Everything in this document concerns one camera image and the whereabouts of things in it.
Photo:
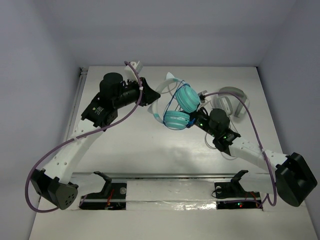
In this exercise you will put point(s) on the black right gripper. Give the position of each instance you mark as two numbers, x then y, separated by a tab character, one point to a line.
193	115

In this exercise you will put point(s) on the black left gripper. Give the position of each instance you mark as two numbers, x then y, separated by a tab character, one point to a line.
144	91

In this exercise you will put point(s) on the teal white cat-ear headphones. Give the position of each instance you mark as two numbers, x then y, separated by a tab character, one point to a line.
184	100

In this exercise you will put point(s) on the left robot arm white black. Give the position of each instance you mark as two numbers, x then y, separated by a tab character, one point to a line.
53	182

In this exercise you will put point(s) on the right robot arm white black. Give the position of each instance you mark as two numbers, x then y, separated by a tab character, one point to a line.
288	176

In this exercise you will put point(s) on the grey white headphones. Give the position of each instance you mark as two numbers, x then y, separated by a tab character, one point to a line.
229	103

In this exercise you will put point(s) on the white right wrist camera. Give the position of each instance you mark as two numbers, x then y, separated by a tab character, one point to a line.
204	100

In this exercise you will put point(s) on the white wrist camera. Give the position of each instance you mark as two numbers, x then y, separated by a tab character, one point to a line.
204	100
132	68

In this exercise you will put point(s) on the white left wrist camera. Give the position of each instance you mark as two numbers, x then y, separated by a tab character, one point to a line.
132	68

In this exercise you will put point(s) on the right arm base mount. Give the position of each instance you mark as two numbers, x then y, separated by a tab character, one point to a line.
230	195

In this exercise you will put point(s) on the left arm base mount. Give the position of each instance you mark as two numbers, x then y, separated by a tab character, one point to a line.
111	197

